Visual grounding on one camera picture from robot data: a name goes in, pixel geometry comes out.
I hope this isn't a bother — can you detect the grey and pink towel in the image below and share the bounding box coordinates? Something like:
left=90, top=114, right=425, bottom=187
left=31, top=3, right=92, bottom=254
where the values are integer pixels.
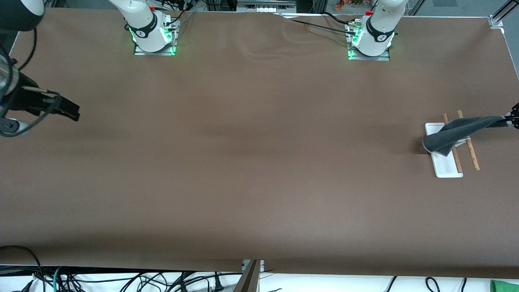
left=422, top=116, right=507, bottom=157

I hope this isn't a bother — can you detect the aluminium frame profile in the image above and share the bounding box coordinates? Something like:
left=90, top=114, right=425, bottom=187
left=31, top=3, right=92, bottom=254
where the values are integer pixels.
left=489, top=0, right=519, bottom=29

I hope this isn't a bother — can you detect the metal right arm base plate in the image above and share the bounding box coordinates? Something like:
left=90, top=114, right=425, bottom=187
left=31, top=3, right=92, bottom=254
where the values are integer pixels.
left=134, top=18, right=179, bottom=56

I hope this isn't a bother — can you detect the white rack with wooden bars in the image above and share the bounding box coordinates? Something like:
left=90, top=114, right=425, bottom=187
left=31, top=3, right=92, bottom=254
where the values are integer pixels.
left=425, top=109, right=480, bottom=179

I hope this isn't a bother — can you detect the thick black floor cable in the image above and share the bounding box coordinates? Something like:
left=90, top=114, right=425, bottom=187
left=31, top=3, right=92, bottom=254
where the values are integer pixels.
left=0, top=245, right=46, bottom=292

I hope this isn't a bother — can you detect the brown table support beam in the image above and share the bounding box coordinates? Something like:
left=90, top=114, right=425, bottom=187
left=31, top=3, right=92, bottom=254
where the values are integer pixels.
left=232, top=260, right=262, bottom=292

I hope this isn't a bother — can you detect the green object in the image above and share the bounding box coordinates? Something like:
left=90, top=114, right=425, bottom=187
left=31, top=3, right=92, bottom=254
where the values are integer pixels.
left=490, top=279, right=519, bottom=292

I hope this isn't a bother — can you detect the orange clutter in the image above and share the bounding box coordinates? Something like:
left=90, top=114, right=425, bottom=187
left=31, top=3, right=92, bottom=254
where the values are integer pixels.
left=335, top=0, right=367, bottom=12

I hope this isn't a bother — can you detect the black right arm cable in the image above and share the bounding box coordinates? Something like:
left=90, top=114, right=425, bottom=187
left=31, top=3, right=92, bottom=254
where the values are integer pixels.
left=0, top=28, right=62, bottom=126

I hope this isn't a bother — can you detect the black cable on table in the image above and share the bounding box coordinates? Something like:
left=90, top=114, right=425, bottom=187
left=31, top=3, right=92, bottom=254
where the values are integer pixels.
left=272, top=11, right=359, bottom=35

